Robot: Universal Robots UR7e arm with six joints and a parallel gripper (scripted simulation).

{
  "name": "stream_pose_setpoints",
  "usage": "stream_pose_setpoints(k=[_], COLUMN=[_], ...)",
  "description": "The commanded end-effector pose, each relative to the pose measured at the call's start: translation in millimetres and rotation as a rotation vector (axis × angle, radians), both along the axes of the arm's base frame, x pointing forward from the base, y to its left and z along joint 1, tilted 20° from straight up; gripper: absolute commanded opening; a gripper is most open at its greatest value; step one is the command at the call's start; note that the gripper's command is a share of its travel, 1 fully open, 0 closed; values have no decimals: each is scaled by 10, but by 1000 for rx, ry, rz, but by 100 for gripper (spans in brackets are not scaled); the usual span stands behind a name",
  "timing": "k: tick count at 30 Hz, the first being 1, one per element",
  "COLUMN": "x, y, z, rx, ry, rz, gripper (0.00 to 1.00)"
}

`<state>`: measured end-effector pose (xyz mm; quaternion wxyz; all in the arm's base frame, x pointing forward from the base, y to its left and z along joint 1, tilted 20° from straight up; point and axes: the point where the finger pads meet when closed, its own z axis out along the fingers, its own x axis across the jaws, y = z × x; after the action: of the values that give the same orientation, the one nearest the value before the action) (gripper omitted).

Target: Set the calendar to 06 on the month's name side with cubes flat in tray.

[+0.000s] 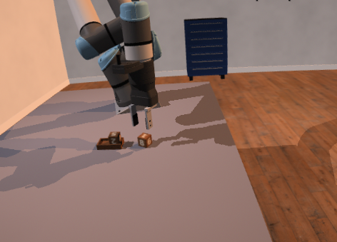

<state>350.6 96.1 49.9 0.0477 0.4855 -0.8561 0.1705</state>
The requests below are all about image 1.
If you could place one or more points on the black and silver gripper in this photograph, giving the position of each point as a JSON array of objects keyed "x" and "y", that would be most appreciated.
[{"x": 142, "y": 80}]

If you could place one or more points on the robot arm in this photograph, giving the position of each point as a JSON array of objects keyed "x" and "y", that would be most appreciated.
[{"x": 95, "y": 38}]

